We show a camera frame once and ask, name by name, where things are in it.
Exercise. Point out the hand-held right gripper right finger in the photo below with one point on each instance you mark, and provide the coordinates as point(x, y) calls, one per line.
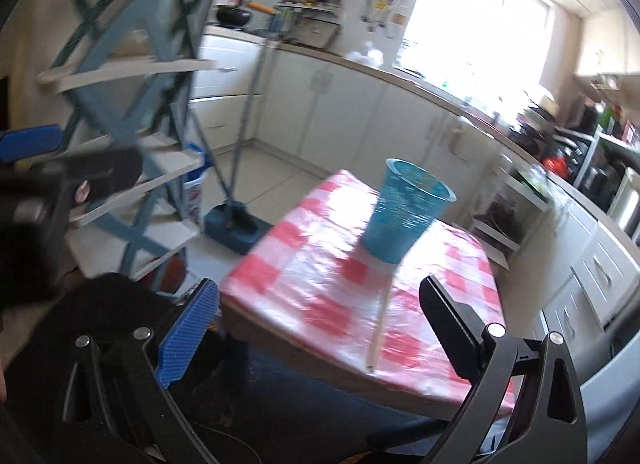
point(450, 324)

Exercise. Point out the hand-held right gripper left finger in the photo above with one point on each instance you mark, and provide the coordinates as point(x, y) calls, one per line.
point(190, 334)

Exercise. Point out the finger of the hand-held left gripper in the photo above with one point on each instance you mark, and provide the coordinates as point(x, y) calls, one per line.
point(30, 143)
point(110, 168)

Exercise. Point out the wooden chopstick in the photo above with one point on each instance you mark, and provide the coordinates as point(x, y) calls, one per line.
point(381, 329)

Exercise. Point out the teal perforated utensil holder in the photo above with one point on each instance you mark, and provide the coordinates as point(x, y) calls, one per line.
point(400, 214)

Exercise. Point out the floral print trash bin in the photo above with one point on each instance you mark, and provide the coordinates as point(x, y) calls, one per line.
point(192, 209)

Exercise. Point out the white and blue wooden shelf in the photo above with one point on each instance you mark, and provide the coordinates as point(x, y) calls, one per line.
point(135, 68)

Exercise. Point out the white kitchen trolley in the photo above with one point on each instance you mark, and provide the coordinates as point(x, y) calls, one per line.
point(505, 224)

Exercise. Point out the red white checkered tablecloth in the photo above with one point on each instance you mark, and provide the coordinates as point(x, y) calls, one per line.
point(310, 269)

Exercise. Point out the person's blue jeans leg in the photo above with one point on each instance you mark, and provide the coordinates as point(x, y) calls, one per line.
point(325, 419)

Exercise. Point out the white bag on cabinet door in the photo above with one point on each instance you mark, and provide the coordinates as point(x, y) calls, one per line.
point(462, 138)

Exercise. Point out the red plastic bag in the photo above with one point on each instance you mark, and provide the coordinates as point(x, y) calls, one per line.
point(555, 167)

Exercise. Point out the black cooking pot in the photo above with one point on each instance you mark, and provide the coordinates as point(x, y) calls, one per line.
point(232, 16)

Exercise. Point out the black toaster oven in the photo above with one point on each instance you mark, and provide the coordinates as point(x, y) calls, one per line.
point(575, 153)

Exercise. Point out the dish rack with bowls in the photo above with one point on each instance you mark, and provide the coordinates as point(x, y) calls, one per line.
point(537, 128)

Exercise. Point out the white electric kettle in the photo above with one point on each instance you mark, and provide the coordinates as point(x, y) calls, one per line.
point(627, 204)

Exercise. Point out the cream kitchen base cabinets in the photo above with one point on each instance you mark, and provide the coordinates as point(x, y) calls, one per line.
point(350, 108)

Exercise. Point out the appliance storage shelf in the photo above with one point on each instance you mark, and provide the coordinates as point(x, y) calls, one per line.
point(620, 143)

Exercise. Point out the green bottle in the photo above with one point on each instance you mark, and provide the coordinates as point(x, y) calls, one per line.
point(607, 121)

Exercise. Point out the white plastic bag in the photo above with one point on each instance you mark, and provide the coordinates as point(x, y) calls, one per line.
point(367, 54)

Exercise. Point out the kitchen window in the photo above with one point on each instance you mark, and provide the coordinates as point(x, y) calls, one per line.
point(475, 18)

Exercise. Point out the wall utensil rack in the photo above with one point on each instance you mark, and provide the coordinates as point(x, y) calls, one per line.
point(310, 18)

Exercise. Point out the cream wall cabinet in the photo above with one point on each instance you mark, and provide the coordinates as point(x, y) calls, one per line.
point(607, 43)

